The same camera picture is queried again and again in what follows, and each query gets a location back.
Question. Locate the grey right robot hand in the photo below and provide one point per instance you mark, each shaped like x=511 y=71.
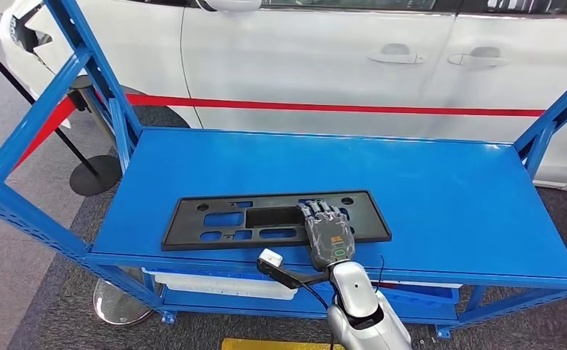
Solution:
x=331 y=241

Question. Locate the black plastic frame part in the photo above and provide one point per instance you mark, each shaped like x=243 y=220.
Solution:
x=181 y=232

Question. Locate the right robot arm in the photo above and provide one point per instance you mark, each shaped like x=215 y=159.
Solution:
x=355 y=290

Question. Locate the blue metal shelf rack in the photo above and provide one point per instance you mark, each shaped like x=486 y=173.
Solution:
x=409 y=193

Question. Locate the blue plastic bin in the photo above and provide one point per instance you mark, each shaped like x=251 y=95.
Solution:
x=423 y=294

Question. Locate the white plastic tray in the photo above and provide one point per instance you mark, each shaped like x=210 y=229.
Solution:
x=225 y=287

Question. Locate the red barrier belt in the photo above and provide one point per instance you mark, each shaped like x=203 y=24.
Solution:
x=46 y=130
x=360 y=107

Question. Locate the white car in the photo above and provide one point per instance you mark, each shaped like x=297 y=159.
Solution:
x=288 y=58

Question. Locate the chrome stanchion base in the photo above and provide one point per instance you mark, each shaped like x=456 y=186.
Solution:
x=119 y=304

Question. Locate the black stanchion with round base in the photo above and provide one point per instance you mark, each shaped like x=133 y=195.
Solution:
x=94 y=176

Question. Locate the white car side mirror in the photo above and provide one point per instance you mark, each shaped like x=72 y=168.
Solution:
x=232 y=5

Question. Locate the black stanchion belt head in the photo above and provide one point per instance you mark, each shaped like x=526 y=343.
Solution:
x=79 y=94

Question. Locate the black camera bracket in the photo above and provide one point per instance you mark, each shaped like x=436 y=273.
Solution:
x=293 y=279

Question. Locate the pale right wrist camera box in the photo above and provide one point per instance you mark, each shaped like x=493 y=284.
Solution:
x=270 y=258

